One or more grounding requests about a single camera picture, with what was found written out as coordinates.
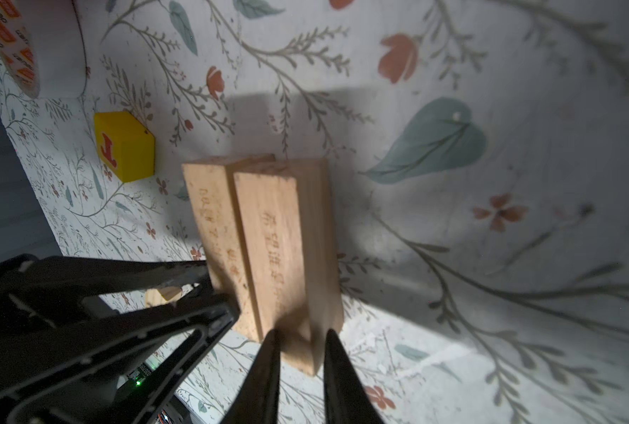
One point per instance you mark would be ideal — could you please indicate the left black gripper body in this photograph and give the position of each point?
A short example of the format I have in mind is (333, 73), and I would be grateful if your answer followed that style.
(68, 373)

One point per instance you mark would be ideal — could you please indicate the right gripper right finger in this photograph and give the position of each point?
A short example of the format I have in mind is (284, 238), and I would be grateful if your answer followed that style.
(345, 398)

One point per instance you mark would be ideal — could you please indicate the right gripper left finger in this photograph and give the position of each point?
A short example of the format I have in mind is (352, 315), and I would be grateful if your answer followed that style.
(257, 401)

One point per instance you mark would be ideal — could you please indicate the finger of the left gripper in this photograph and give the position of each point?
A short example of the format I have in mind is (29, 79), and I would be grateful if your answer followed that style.
(65, 290)

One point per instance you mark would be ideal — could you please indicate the wood block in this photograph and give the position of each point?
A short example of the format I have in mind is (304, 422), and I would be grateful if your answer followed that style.
(211, 187)
(162, 296)
(287, 216)

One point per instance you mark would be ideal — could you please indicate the yellow letter cube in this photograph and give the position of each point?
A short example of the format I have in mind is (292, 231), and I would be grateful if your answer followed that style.
(124, 145)

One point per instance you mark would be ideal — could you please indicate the clear tape roll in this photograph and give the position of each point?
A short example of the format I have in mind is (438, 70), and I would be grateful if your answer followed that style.
(42, 48)

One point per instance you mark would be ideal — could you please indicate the floral table mat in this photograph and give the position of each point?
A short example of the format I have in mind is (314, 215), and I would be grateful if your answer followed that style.
(479, 163)

